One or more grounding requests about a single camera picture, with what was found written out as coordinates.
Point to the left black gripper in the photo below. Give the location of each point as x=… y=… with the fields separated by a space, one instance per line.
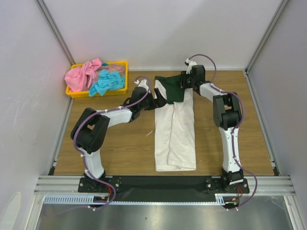
x=156 y=103

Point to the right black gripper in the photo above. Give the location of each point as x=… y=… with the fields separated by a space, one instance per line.
x=183 y=80

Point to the white green raglan t-shirt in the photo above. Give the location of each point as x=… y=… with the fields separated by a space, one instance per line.
x=174 y=139

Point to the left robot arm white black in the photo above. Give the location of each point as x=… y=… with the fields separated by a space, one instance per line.
x=89 y=133

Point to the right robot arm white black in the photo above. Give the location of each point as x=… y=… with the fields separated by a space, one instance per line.
x=226 y=116

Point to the mauve t-shirt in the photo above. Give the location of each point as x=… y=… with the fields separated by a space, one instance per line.
x=113 y=68

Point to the cyan t-shirt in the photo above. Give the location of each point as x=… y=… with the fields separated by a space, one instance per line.
x=107 y=81

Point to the pink t-shirt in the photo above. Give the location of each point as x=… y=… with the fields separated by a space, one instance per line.
x=80 y=79

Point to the yellow plastic bin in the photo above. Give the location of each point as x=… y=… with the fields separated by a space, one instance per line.
x=108 y=93

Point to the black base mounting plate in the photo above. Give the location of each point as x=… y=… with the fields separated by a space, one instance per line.
x=169 y=185

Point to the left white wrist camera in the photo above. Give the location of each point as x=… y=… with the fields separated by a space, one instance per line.
x=142 y=83

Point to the right aluminium frame post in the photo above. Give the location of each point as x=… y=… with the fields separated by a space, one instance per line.
x=280 y=9

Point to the aluminium frame post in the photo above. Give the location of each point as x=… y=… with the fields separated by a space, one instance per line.
x=280 y=9
x=55 y=30

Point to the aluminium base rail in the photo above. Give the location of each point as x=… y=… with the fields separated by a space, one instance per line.
x=267 y=185

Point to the left aluminium frame post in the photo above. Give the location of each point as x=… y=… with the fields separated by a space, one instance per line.
x=55 y=30

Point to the white slotted cable duct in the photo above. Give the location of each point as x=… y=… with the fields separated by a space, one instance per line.
x=139 y=198

